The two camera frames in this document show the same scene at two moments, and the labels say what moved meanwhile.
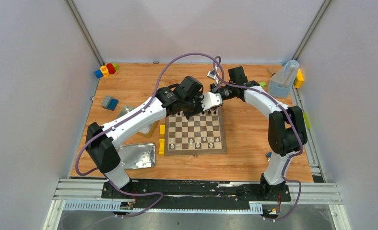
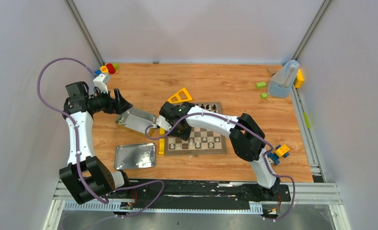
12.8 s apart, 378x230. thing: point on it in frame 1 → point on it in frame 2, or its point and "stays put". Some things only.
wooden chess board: [200, 134] stays put
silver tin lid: [137, 155] stays put
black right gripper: [211, 86] → [185, 136]
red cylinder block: [111, 68] stays put
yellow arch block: [161, 143] stays put
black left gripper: [194, 108] → [115, 103]
